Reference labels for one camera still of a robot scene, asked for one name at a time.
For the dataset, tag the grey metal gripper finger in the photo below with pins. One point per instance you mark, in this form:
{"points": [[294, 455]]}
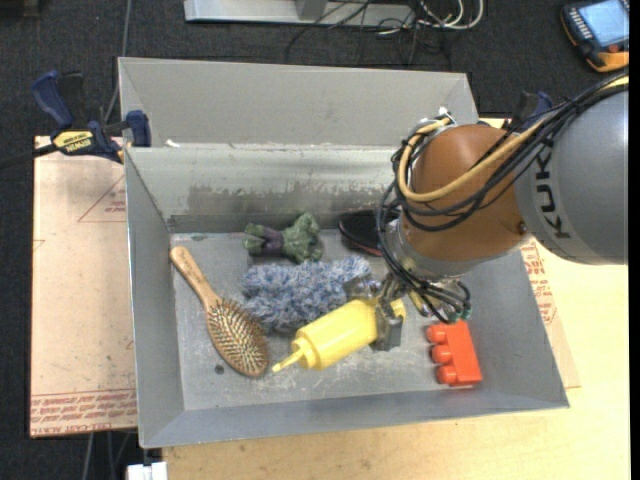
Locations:
{"points": [[361, 288], [389, 330]]}

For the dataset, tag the yellow squeeze bottle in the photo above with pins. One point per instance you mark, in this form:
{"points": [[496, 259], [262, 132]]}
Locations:
{"points": [[335, 335]]}

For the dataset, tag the black and red shoe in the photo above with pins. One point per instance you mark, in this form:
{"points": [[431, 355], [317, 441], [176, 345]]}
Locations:
{"points": [[360, 230]]}

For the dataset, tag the blue fluffy cloth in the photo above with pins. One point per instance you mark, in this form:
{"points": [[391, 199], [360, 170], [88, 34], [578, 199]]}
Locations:
{"points": [[295, 293]]}

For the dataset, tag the orange toy building block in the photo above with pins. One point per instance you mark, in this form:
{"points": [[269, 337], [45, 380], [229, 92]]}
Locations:
{"points": [[457, 355]]}

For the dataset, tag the green toy figure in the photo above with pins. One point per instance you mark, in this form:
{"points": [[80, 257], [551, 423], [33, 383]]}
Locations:
{"points": [[295, 240]]}

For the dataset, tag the wooden hairbrush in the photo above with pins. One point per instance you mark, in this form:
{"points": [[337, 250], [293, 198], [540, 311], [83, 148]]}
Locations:
{"points": [[235, 335]]}

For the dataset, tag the grey metal bin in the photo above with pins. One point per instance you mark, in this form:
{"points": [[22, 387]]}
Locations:
{"points": [[300, 103]]}

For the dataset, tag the brown cardboard board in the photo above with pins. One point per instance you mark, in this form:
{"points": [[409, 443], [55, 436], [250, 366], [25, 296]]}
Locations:
{"points": [[80, 288]]}

